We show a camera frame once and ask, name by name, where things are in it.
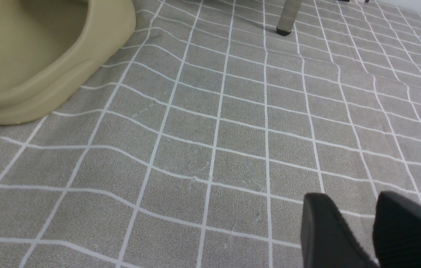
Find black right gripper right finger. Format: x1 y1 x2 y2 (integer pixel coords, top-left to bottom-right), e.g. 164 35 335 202
372 191 421 268

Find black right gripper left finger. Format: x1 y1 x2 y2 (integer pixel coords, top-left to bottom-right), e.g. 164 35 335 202
300 193 378 268

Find steel shoe rack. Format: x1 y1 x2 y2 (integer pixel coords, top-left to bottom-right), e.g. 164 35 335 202
276 0 302 36

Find grey checked floor cloth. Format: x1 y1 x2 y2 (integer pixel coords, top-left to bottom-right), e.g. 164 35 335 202
0 0 421 268

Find olive slipper right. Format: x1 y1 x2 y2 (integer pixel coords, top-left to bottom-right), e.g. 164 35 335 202
0 0 136 125

